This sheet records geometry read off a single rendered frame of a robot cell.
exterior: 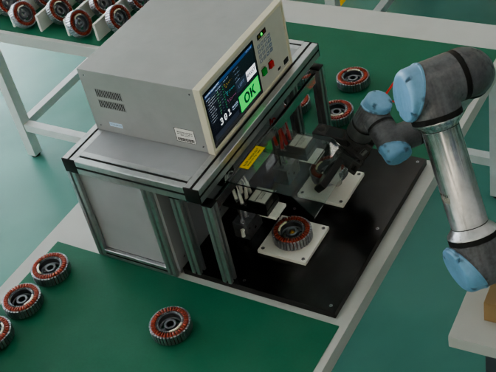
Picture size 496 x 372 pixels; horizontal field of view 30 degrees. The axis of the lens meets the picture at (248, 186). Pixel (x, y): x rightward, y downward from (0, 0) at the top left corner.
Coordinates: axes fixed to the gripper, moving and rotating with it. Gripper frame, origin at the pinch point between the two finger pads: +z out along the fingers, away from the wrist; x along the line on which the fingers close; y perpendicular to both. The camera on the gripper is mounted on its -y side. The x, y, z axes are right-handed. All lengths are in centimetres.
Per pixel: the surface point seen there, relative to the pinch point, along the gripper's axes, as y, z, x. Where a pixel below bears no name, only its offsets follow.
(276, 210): -5.2, -2.9, -24.6
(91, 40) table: -110, 71, 52
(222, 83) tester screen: -33, -32, -23
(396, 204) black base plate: 21.7, -5.6, -1.4
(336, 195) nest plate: 6.2, 1.9, -4.4
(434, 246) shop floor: 47, 68, 58
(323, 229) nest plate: 8.3, 0.7, -18.1
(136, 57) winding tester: -57, -24, -24
